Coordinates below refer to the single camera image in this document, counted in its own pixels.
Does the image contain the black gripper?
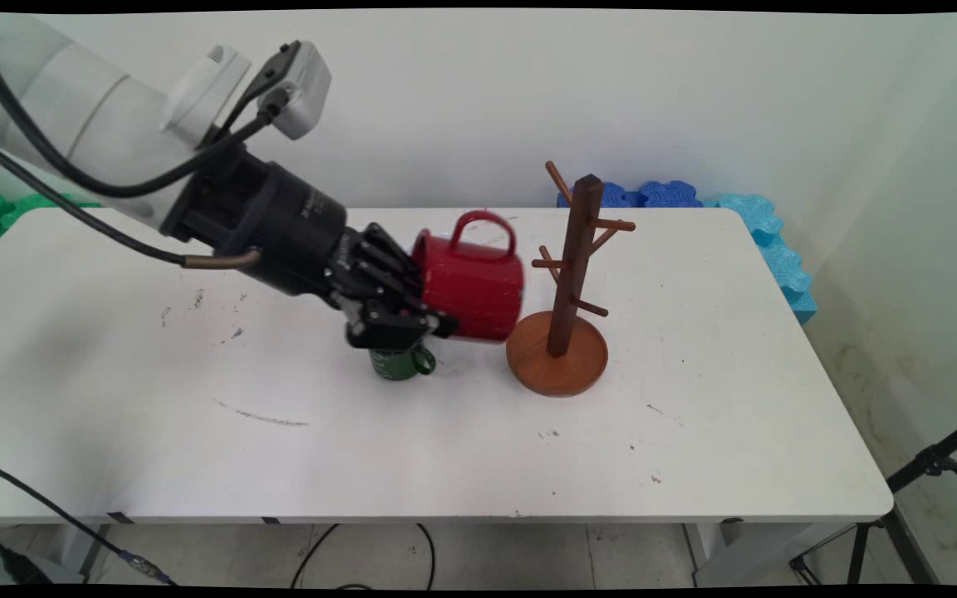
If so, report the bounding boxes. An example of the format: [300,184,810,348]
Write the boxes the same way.
[159,145,459,350]

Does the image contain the red mug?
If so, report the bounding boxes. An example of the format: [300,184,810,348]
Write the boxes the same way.
[410,209,526,344]

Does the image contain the green mug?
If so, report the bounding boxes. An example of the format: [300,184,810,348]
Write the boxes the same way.
[368,338,438,382]

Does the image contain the wooden mug tree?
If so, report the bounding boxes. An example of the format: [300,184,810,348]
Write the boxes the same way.
[504,161,637,399]

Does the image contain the cyan foam mat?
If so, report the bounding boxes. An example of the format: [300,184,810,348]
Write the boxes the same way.
[701,193,819,326]

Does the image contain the white table leg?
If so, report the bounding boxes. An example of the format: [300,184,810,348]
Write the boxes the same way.
[685,520,747,587]
[53,524,112,582]

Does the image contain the black tripod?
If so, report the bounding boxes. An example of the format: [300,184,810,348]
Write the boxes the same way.
[788,410,957,586]

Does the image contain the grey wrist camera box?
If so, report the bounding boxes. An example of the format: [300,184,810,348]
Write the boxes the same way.
[243,39,333,141]

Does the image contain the black looped floor cable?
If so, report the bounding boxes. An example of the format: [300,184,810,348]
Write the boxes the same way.
[289,522,437,591]

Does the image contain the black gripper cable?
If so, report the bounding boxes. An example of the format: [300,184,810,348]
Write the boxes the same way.
[0,135,263,272]

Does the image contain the black camera cable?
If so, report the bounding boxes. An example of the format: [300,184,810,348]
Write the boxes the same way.
[0,18,290,199]

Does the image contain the black floor cable with connector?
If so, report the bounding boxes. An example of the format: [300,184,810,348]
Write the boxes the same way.
[0,453,179,586]

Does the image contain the black floor cable with plug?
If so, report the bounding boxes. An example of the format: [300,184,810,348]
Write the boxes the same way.
[0,507,54,586]

